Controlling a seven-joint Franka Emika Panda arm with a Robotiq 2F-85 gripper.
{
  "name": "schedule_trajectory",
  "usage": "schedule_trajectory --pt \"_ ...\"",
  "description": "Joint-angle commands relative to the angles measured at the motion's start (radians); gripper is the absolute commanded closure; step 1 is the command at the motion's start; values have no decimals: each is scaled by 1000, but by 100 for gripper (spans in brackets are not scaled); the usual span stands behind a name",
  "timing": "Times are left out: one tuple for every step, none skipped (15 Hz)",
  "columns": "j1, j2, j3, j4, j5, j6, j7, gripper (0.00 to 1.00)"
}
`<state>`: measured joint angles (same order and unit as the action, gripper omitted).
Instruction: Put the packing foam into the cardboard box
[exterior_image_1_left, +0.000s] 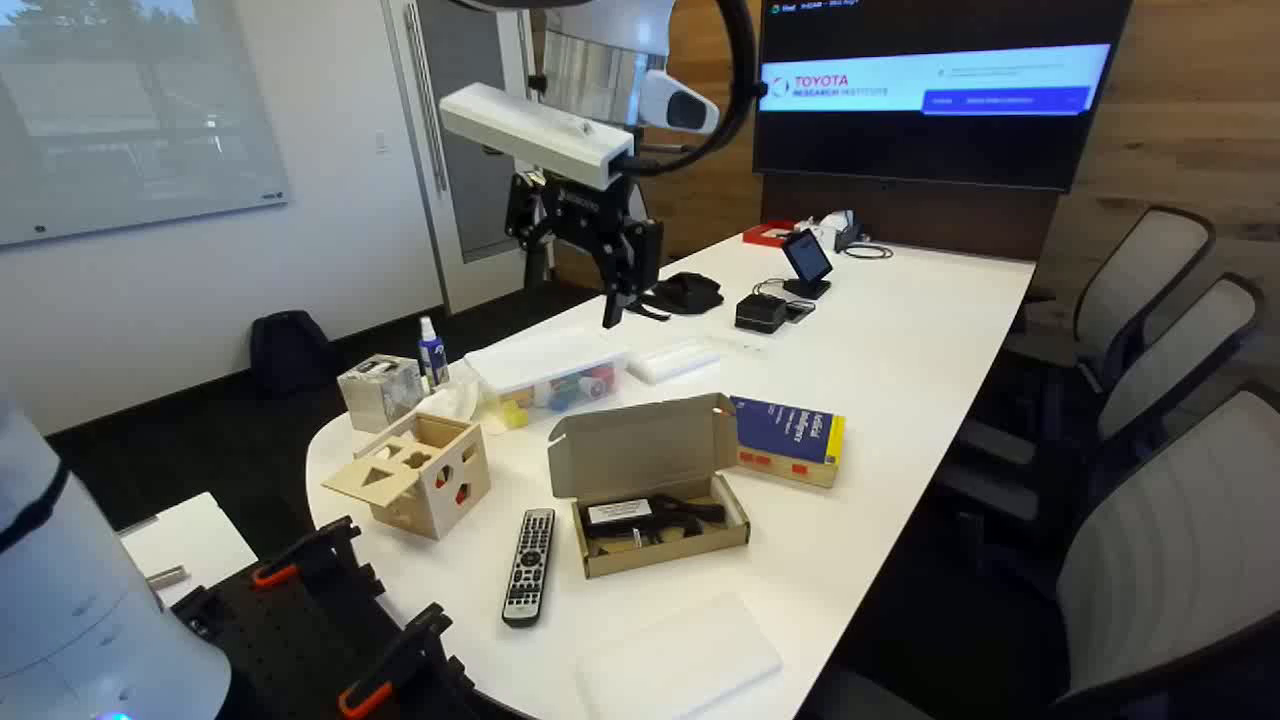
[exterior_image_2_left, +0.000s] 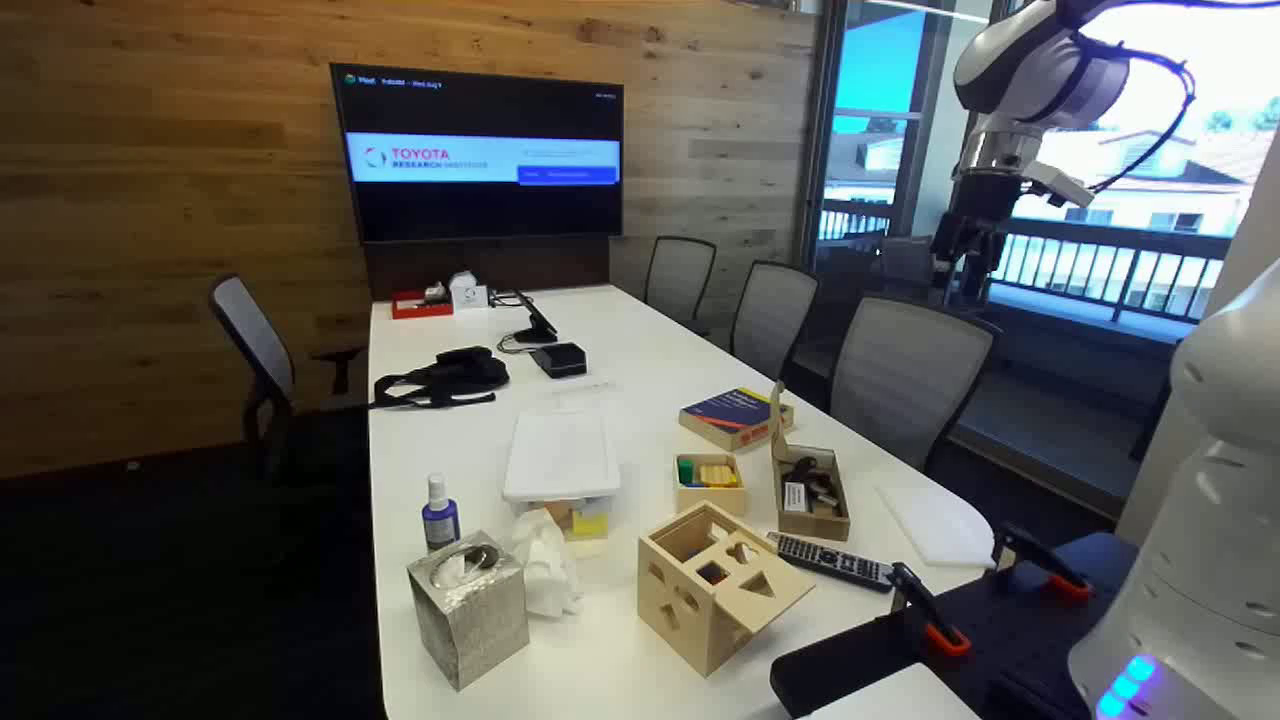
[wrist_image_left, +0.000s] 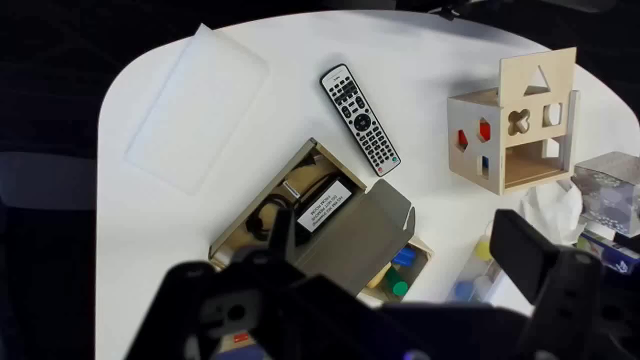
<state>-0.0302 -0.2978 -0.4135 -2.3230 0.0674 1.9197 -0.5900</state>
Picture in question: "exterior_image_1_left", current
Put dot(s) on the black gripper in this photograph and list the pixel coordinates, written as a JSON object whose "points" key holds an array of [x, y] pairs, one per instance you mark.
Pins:
{"points": [[603, 221]]}

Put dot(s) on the cardboard box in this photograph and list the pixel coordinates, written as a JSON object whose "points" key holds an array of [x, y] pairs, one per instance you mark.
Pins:
{"points": [[651, 480]]}

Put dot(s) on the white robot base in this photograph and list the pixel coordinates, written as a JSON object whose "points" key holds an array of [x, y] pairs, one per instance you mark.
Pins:
{"points": [[81, 633]]}

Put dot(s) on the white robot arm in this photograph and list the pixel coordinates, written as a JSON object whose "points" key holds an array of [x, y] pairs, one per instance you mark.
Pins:
{"points": [[599, 108]]}

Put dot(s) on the white foam block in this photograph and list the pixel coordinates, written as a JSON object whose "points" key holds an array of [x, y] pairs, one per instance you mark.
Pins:
{"points": [[669, 360]]}

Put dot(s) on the red small box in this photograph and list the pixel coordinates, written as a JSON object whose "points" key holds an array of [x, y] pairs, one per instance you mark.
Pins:
{"points": [[769, 235]]}

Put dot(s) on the wooden shape sorter box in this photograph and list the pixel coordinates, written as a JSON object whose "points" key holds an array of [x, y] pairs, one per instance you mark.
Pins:
{"points": [[424, 472]]}

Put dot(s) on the clear plastic container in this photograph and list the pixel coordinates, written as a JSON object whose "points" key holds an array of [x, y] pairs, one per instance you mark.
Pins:
{"points": [[532, 378]]}

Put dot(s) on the black square device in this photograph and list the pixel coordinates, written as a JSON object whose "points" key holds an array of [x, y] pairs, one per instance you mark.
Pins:
{"points": [[762, 312]]}

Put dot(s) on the small tablet on stand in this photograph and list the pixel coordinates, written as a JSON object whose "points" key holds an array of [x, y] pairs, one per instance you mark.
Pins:
{"points": [[811, 265]]}

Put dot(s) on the blue spray bottle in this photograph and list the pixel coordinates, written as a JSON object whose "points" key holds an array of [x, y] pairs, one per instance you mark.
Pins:
{"points": [[432, 354]]}

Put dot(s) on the blue and yellow book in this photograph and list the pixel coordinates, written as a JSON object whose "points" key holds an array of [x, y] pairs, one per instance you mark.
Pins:
{"points": [[791, 442]]}

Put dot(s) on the grey remote control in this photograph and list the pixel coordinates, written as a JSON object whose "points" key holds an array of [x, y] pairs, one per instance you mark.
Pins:
{"points": [[528, 571]]}

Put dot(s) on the small grey wooden cube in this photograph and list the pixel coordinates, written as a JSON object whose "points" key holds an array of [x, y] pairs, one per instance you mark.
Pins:
{"points": [[382, 391]]}

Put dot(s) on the black backpack on floor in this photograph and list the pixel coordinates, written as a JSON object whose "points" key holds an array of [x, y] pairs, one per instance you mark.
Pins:
{"points": [[291, 354]]}

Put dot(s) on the black clamp with orange tip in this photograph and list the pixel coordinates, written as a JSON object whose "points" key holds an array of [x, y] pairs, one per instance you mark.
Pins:
{"points": [[308, 554]]}

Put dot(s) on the grey mesh chair middle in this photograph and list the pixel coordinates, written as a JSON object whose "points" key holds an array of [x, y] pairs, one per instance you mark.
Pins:
{"points": [[1046, 477]]}

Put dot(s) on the grey mesh chair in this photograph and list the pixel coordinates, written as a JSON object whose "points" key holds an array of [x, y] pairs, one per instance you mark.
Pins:
{"points": [[1164, 573], [1118, 299], [1046, 477]]}

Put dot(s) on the grey mesh chair far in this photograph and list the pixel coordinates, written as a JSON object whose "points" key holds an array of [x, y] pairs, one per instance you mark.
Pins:
{"points": [[1118, 299]]}

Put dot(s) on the grey mesh chair near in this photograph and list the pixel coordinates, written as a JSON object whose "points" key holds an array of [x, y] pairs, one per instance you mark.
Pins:
{"points": [[1164, 573]]}

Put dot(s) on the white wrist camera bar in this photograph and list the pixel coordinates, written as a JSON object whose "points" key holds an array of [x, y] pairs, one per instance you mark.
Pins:
{"points": [[538, 133]]}

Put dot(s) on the white device with cable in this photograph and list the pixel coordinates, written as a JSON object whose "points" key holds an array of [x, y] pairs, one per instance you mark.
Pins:
{"points": [[844, 237]]}

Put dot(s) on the wall mounted tv screen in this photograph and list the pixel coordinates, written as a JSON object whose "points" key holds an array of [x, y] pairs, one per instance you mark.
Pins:
{"points": [[932, 91]]}

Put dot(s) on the wall whiteboard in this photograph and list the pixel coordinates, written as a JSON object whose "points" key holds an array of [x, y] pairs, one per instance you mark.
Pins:
{"points": [[130, 113]]}

